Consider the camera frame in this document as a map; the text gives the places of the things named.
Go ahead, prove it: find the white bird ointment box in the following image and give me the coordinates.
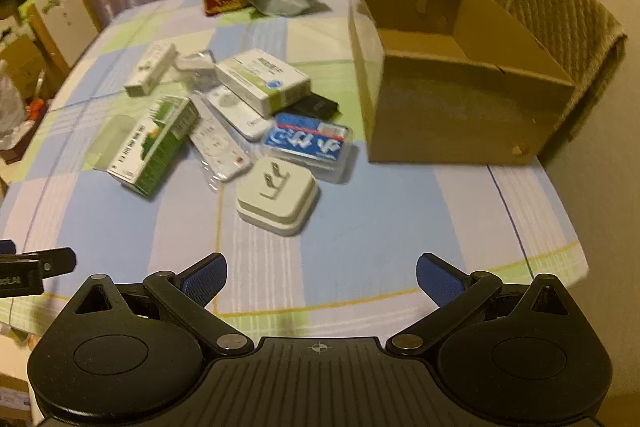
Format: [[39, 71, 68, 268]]
[[125, 42, 177, 98]]

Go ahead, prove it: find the blue floss pick box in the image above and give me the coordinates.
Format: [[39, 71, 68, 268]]
[[262, 113, 352, 183]]

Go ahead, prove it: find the small white round remote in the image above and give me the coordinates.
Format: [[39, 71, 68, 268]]
[[205, 84, 273, 142]]

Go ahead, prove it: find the clear plastic box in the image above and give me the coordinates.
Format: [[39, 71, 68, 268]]
[[174, 50, 216, 81]]

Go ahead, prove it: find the white power adapter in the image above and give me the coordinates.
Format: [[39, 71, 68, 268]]
[[236, 156, 320, 236]]

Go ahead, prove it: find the black remote control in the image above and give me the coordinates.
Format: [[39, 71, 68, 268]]
[[286, 93, 338, 120]]

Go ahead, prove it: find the crumpled plastic bag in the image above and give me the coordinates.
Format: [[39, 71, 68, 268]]
[[0, 60, 32, 150]]

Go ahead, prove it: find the white kids chair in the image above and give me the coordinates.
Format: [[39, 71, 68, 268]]
[[27, 0, 101, 76]]

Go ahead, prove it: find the white green medicine box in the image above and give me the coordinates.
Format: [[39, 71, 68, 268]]
[[215, 49, 311, 117]]

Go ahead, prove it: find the quilted brown chair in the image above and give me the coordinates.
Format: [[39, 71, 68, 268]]
[[508, 0, 627, 141]]

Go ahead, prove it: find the checkered tablecloth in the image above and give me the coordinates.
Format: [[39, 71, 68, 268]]
[[1, 0, 588, 338]]

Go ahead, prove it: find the brown cardboard box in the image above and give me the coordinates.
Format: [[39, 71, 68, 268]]
[[349, 0, 574, 166]]

